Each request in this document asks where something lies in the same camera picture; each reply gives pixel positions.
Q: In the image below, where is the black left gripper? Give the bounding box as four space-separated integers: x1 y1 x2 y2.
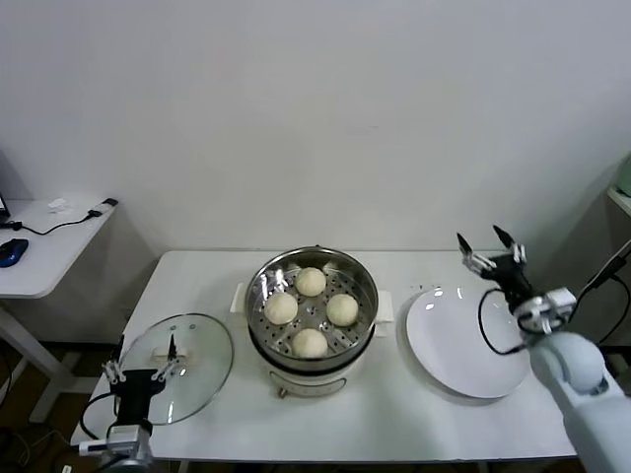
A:
102 333 181 429

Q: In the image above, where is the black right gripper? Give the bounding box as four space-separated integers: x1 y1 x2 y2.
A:
456 225 536 302

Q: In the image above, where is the glass lid with white handle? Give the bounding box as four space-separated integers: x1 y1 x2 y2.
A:
115 312 234 426

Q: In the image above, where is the white steamed baozi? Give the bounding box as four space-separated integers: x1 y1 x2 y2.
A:
264 293 300 326
295 266 326 299
326 294 360 327
290 327 329 359

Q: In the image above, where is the perforated steel steamer basket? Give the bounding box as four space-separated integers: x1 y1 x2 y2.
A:
230 247 394 364

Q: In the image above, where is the white ceramic plate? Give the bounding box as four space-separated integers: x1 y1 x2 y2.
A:
398 287 531 401

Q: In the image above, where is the white side desk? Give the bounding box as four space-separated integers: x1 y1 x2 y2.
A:
0 199 119 425

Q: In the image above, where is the white shelf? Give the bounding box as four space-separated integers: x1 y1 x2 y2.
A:
604 186 631 218

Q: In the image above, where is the mint green appliance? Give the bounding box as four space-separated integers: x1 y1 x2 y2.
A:
612 151 631 198

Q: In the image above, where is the white electric cooking pot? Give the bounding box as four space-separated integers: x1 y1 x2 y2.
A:
245 322 386 399

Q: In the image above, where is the blue computer mouse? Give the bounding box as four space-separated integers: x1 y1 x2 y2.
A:
0 238 29 270

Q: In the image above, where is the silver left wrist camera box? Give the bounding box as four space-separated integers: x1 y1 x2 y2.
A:
78 426 152 457

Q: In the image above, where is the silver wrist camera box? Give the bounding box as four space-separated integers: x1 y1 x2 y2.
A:
515 289 577 336
78 426 152 457

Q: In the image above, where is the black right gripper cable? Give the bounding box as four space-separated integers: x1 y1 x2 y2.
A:
478 288 531 356

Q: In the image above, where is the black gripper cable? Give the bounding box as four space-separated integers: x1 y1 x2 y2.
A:
81 391 119 439
478 288 531 356

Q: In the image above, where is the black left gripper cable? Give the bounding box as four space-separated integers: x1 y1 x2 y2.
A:
81 391 119 439

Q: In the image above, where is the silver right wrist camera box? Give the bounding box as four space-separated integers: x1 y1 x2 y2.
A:
515 289 577 336

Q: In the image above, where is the black power plug with cable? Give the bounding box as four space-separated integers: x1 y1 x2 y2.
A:
566 253 631 346

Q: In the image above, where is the black desk cable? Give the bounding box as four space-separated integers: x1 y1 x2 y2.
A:
0 210 103 237

